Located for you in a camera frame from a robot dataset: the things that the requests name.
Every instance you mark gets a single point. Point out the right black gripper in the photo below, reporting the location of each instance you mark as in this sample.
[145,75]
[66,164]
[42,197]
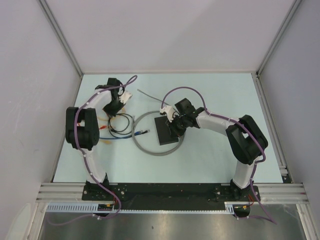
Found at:
[174,131]

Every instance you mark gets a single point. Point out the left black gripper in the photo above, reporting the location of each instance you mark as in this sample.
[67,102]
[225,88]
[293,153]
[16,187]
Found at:
[112,113]

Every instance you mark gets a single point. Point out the black network switch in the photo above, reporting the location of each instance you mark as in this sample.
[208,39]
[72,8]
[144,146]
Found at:
[163,131]

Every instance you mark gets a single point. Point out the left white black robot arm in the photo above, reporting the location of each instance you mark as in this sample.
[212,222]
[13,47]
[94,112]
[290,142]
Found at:
[82,129]

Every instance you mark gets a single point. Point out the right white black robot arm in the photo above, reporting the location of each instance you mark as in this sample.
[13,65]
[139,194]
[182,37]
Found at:
[246,140]

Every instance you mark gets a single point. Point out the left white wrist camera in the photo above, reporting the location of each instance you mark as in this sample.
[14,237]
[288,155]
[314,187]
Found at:
[125,97]

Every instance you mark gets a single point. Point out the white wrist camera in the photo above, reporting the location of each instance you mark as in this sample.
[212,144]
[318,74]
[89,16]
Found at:
[125,97]
[170,112]

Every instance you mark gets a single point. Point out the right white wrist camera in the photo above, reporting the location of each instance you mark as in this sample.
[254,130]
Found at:
[170,112]

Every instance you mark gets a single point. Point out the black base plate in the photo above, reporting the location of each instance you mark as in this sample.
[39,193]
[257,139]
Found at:
[169,196]

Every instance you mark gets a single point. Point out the right aluminium side rail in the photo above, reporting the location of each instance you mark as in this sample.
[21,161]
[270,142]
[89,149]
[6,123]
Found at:
[282,163]

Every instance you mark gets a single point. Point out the grey slotted cable duct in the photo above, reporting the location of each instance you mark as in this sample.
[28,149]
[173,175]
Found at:
[96,208]

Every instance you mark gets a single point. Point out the left aluminium corner post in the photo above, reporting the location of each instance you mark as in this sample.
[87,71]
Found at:
[48,13]

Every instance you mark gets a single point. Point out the aluminium corner post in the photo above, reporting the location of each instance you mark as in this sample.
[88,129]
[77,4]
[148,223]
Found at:
[279,35]
[48,13]

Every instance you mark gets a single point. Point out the aluminium front rail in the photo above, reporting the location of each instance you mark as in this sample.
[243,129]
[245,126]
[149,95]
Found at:
[270,193]

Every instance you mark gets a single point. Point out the right aluminium corner post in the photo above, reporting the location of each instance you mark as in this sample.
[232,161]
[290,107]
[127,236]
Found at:
[279,35]

